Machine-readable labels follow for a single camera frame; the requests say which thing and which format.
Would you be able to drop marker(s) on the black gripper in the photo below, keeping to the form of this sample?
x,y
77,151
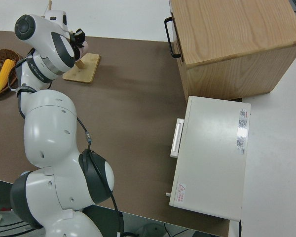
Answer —
x,y
79,35

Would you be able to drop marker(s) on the pink ceramic mug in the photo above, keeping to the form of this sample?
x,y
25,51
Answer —
x,y
85,51

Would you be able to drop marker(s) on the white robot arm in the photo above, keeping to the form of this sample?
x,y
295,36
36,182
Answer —
x,y
49,138

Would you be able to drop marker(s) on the wooden mug rack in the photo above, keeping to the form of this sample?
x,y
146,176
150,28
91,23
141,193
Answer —
x,y
86,69

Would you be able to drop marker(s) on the yellow corn cob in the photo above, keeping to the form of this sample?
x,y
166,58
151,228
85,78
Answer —
x,y
5,74

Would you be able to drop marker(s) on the brown table mat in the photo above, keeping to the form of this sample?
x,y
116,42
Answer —
x,y
138,111

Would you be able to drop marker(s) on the light wooden cabinet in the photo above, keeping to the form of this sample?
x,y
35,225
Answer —
x,y
236,37

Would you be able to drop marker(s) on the white toaster oven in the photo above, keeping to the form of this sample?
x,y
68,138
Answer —
x,y
212,148

